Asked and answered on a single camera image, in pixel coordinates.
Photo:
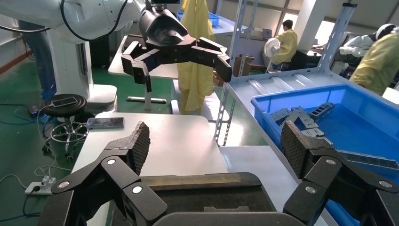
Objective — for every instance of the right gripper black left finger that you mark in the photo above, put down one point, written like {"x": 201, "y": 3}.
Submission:
{"x": 93, "y": 187}

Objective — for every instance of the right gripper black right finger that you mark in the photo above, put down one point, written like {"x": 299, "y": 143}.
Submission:
{"x": 327, "y": 174}

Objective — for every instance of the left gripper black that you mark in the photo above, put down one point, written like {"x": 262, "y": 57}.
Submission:
{"x": 165, "y": 34}

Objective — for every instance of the white desk with metal leg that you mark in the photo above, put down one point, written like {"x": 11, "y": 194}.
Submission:
{"x": 162, "y": 71}

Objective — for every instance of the hanging yellow coat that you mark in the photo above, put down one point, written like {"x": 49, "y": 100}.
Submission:
{"x": 196, "y": 46}

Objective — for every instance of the white power strip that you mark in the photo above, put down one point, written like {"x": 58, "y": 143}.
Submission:
{"x": 42, "y": 186}

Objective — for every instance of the small blue storage bin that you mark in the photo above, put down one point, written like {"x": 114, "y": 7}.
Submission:
{"x": 213, "y": 18}

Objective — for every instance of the blue plastic bin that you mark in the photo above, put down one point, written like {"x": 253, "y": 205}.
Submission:
{"x": 358, "y": 124}

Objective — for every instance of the smartphone with dark screen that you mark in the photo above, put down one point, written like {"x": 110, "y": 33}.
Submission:
{"x": 105, "y": 123}

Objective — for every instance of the brown cardboard box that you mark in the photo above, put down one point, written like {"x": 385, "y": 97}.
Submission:
{"x": 241, "y": 65}

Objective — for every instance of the black round stool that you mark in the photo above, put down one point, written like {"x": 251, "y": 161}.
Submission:
{"x": 65, "y": 109}

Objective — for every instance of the white standing fan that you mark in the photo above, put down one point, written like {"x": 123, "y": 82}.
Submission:
{"x": 271, "y": 46}

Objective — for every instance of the black power bank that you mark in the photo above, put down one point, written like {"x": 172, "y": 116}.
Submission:
{"x": 33, "y": 109}

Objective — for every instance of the white robot column with base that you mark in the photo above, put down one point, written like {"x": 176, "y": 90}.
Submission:
{"x": 70, "y": 68}

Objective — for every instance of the black tray with brass strips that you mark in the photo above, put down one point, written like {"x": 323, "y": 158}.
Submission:
{"x": 202, "y": 196}

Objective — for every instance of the seated person in yellow coat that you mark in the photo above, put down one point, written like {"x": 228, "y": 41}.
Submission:
{"x": 286, "y": 43}

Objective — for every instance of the white humanoid robot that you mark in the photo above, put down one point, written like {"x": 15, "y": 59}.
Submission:
{"x": 358, "y": 45}

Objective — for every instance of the person in blue jeans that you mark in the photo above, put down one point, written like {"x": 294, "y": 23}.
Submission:
{"x": 40, "y": 56}

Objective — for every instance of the grey perforated metal bracket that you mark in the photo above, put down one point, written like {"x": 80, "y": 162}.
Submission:
{"x": 311, "y": 132}
{"x": 307, "y": 120}
{"x": 322, "y": 110}
{"x": 367, "y": 158}
{"x": 280, "y": 114}

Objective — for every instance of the smartphone with white frame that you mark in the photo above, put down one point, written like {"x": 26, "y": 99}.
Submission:
{"x": 64, "y": 102}

